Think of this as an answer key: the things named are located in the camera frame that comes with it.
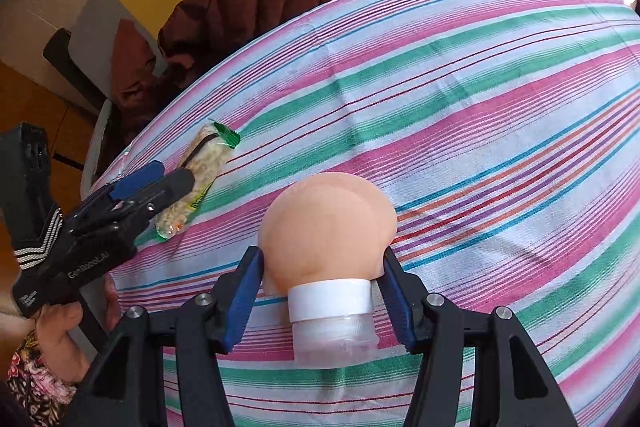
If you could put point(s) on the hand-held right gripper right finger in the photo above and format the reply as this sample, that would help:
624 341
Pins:
400 307

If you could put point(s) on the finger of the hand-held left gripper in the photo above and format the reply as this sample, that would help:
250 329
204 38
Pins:
135 182
170 192

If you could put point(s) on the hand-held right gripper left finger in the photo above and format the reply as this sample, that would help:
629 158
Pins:
240 302

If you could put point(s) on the green-edged clear snack packet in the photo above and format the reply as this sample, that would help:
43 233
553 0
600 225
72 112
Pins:
205 162

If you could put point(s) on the orange round bottle clear cap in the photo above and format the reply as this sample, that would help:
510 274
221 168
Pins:
325 227

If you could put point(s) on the person's left forearm floral sleeve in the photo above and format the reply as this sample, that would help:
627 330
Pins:
35 387

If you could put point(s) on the person's left hand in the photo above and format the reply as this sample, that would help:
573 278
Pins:
65 347

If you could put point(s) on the wooden panelled wardrobe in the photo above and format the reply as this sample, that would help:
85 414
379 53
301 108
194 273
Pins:
30 102

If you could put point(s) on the striped tablecloth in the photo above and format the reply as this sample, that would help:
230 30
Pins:
475 132

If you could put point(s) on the maroon padded jacket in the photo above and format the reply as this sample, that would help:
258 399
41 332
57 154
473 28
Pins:
250 2

